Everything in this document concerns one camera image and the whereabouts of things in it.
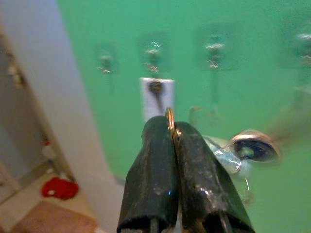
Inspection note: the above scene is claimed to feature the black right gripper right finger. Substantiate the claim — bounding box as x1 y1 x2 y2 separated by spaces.
173 121 256 233

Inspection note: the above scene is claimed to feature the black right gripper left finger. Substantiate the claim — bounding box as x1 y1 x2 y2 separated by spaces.
116 116 180 233

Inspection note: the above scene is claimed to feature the gold key ring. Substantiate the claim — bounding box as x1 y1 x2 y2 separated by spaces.
165 107 182 142

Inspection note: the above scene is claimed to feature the silver key with dark head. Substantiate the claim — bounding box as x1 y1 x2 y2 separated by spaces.
203 129 282 182

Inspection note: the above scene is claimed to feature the clear adhesive metal hook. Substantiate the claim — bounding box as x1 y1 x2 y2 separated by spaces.
138 31 170 73
279 14 311 70
195 23 238 71
95 43 120 75

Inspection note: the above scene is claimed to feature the red cloth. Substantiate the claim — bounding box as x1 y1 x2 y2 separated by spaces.
40 177 80 200

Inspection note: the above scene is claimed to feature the brown floor rug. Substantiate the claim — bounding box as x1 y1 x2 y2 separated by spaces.
13 200 98 233

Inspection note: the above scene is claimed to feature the green wall board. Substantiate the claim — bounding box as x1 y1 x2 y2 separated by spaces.
57 0 311 233

